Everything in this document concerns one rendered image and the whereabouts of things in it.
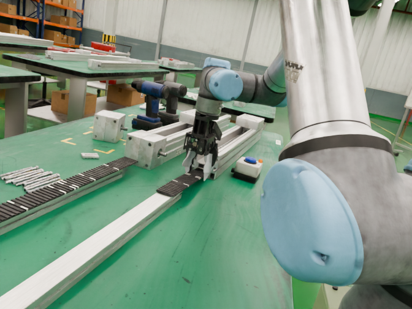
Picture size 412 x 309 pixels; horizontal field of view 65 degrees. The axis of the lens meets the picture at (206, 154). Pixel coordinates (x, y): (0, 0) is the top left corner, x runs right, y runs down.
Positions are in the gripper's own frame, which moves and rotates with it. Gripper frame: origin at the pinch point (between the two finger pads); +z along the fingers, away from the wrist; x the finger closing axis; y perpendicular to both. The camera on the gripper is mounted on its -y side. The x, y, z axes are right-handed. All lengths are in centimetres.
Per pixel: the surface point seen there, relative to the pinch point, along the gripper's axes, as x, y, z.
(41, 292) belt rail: 2, 63, -1
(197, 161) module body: -2.1, -4.3, -2.4
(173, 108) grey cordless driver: -36, -54, -8
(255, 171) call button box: 16.0, -12.2, -2.2
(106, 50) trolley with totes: -321, -383, -9
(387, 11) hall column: 132, -1015, -251
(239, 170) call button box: 10.6, -12.2, -1.2
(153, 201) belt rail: -0.2, 28.2, -0.9
